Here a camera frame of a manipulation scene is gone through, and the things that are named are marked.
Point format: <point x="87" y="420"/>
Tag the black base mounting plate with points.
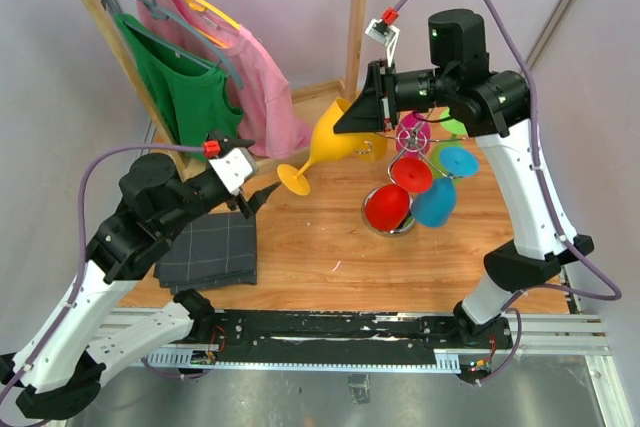
<point x="266" y="335"/>

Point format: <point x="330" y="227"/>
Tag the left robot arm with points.
<point x="62" y="369"/>

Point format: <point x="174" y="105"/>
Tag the chrome wine glass rack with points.
<point x="436" y="131"/>

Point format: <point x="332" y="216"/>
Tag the blue wine glass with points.
<point x="434" y="207"/>

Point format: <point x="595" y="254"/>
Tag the magenta wine glass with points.
<point x="412" y="136"/>

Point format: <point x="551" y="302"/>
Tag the grey cable duct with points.
<point x="187" y="358"/>

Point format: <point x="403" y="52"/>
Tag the red wine glass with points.
<point x="387" y="209"/>

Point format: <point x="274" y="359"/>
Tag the pink t-shirt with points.
<point x="265" y="98"/>

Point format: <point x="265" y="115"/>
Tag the dark grey folded cloth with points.
<point x="215" y="251"/>

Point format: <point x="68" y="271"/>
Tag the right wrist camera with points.
<point x="387" y="35"/>

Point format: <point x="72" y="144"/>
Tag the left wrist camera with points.
<point x="234" y="169"/>

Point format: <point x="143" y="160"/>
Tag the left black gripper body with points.
<point x="235" y="201"/>

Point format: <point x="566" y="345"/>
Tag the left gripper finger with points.
<point x="237" y="143"/>
<point x="261" y="196"/>

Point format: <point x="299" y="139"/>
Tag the green tank top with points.
<point x="189" y="92"/>

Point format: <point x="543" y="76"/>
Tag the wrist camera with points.
<point x="234" y="169"/>
<point x="387" y="35"/>

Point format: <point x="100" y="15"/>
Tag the grey clothes hanger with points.
<point x="160" y="13"/>

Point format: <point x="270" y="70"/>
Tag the wooden clothes rack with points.
<point x="309" y="101"/>

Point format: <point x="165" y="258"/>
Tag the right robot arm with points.
<point x="495" y="109"/>

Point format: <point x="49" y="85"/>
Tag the green wine glass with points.
<point x="456" y="133"/>

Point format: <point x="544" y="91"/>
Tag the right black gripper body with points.
<point x="389" y="87"/>

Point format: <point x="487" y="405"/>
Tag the yellow wine glass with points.
<point x="372" y="148"/>
<point x="325" y="146"/>

